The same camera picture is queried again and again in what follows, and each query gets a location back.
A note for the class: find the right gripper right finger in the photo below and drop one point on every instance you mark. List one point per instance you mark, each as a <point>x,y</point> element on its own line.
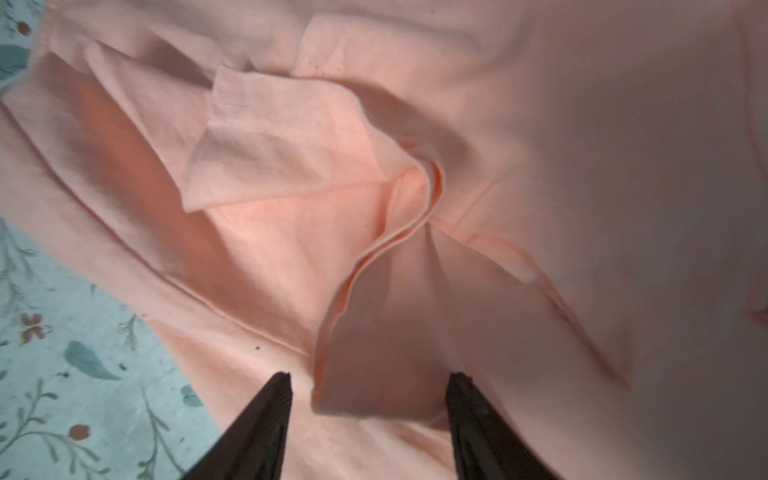
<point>485,447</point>

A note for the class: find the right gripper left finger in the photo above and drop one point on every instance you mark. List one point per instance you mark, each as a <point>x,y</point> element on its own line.
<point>253,447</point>

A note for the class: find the peach orange t-shirt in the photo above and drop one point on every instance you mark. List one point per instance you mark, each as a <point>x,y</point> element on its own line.
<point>565,200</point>

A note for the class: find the floral patterned table mat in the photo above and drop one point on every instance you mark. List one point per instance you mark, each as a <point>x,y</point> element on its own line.
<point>88,389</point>

